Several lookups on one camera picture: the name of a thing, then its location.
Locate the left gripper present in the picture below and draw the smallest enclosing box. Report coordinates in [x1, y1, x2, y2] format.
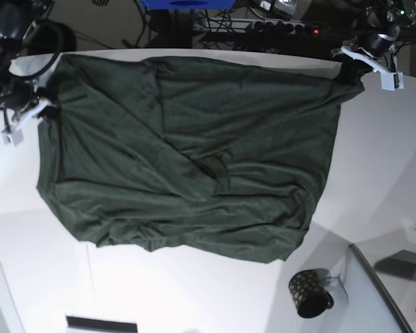
[331, 31, 404, 91]

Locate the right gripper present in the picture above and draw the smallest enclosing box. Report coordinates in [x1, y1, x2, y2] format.
[0, 78, 54, 146]

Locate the dark green t-shirt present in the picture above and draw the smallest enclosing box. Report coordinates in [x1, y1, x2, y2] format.
[37, 54, 364, 264]

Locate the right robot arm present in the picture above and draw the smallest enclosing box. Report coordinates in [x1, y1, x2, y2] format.
[0, 1, 64, 146]

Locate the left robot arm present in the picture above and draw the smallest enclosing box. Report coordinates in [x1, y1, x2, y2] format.
[331, 1, 416, 91]

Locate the black power strip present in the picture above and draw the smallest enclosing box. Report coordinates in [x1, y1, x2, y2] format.
[193, 17, 321, 37]

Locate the blue box with oval hole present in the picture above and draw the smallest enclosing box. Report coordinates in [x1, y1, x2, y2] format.
[141, 0, 236, 10]

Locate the grey metal side table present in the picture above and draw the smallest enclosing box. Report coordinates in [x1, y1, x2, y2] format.
[343, 245, 416, 332]

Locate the black mug with gold dots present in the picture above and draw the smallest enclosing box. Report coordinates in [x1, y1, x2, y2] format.
[288, 270, 334, 319]

